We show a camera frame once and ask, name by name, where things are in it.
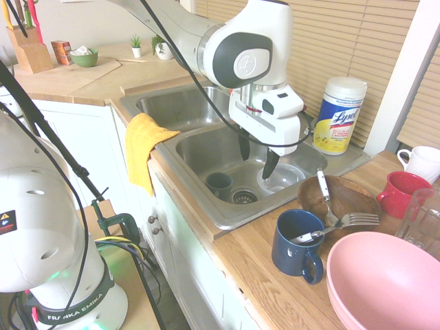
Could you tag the crumpled white paper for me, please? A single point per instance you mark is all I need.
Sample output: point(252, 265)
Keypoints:
point(80, 51)

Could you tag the white kitchen cabinet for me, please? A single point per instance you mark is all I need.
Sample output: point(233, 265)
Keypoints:
point(89, 144)

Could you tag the green clamp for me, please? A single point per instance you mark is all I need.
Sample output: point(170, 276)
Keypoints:
point(120, 221)

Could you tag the metal sink drain strainer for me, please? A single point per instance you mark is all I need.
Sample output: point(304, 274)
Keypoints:
point(244, 196)

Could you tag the narrow beige window blind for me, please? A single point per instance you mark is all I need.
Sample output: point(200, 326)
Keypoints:
point(423, 113)

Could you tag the dark green mug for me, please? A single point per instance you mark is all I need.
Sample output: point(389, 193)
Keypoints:
point(219, 184)

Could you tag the leafy succulent white pot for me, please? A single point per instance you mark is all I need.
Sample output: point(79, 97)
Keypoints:
point(164, 49)

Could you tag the wooden knife block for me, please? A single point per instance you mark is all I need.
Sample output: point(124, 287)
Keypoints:
point(31, 55)

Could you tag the clear drinking glass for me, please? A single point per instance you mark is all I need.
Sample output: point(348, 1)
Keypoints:
point(421, 220)

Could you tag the clear plastic container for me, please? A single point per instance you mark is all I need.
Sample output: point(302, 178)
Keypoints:
point(283, 175)

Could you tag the brown wooden plate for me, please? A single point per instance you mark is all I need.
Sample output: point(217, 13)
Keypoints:
point(347, 203)

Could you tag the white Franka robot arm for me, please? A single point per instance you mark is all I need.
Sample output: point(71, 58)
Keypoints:
point(41, 220)

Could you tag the large wooden cutting board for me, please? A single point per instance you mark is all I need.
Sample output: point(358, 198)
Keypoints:
point(68, 80)

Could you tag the yellow dish cloth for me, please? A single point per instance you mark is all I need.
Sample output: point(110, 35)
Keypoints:
point(141, 148)

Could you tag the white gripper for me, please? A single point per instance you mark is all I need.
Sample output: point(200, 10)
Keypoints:
point(285, 135)

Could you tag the orange cardboard box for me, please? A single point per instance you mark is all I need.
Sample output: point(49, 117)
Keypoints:
point(61, 51)

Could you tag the round metal cabinet knob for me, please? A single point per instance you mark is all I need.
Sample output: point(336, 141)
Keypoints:
point(157, 230)
point(152, 218)

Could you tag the pink bowl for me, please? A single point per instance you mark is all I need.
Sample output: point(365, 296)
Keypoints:
point(335, 309)
point(385, 275)

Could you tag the white mug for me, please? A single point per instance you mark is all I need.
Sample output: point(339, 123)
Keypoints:
point(424, 163)

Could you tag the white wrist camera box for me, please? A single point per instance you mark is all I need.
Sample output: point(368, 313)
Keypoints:
point(278, 104)

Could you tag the black camera stand pole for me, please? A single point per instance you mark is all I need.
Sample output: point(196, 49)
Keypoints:
point(31, 106)

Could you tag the stainless steel double sink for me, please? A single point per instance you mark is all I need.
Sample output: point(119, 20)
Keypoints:
point(206, 151)

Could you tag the red mug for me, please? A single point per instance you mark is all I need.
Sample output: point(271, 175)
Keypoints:
point(402, 196)

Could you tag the navy blue mug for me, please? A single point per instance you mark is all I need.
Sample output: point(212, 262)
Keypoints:
point(288, 261)

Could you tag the green bowl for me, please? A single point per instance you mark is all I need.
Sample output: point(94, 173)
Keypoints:
point(85, 59)

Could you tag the wooden robot mounting table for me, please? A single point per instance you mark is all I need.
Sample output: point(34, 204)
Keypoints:
point(134, 302)

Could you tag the small spiky plant white pot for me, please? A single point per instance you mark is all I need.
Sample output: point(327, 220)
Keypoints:
point(136, 48)

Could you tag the Lysol wipes canister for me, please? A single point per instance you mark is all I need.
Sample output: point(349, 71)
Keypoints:
point(338, 117)

